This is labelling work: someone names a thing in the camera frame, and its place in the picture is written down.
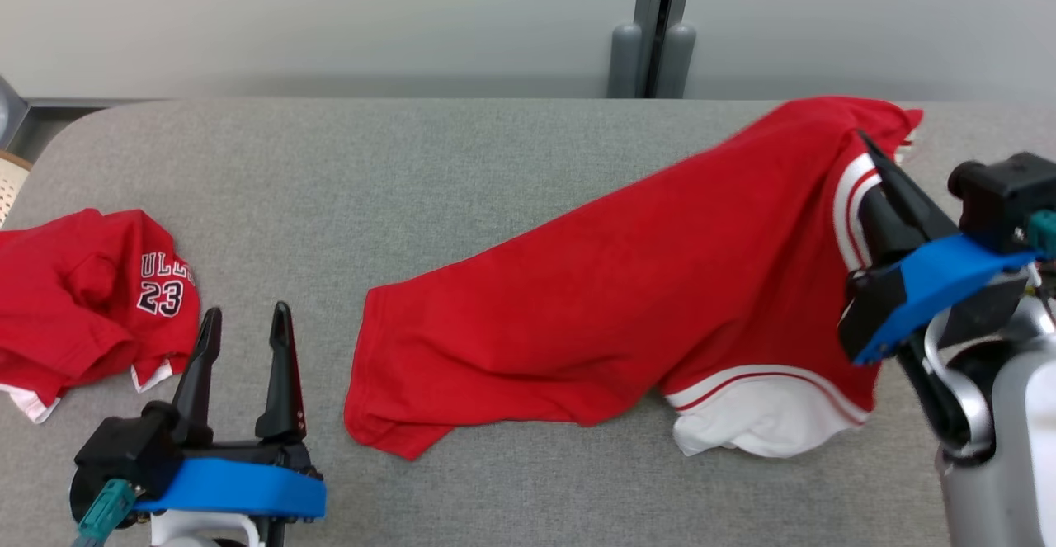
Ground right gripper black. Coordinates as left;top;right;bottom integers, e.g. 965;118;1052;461
837;130;959;360

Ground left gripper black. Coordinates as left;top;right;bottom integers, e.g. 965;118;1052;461
169;301;323;475

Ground red shorts with white stripes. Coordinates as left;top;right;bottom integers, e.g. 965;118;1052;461
0;207;201;424

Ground red jersey with white trim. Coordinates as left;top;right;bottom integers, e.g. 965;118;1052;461
344;96;923;461

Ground beige perforated laundry basket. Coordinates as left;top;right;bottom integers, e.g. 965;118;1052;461
0;151;32;228

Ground dark grey rounded object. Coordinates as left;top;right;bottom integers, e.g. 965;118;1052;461
0;77;31;148

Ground right blue camera mount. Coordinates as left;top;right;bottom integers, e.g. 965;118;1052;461
854;233;1036;366

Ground right camera cable teal connector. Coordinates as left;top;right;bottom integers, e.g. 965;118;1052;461
1025;209;1056;261

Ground grey cylindrical post bumper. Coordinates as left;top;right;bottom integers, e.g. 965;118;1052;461
608;23;644;99
658;23;698;100

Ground grey metal wall post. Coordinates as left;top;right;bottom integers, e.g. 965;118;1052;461
639;0;698;98

